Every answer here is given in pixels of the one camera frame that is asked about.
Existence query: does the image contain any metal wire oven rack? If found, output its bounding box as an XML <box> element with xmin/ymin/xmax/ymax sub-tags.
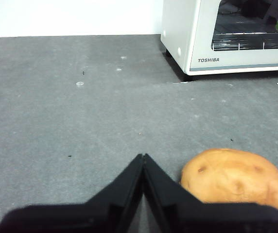
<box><xmin>211</xmin><ymin>31</ymin><xmax>278</xmax><ymax>50</ymax></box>

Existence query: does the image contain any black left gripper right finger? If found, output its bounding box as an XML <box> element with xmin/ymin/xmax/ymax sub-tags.
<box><xmin>142</xmin><ymin>153</ymin><xmax>278</xmax><ymax>233</ymax></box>

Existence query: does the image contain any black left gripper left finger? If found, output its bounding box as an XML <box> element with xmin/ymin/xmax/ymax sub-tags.
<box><xmin>0</xmin><ymin>153</ymin><xmax>145</xmax><ymax>233</ymax></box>

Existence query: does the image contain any brown potato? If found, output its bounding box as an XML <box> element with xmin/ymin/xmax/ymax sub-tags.
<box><xmin>180</xmin><ymin>148</ymin><xmax>278</xmax><ymax>210</ymax></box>

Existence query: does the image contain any white Toshiba toaster oven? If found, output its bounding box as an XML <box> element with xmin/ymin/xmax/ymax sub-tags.
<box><xmin>160</xmin><ymin>0</ymin><xmax>278</xmax><ymax>76</ymax></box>

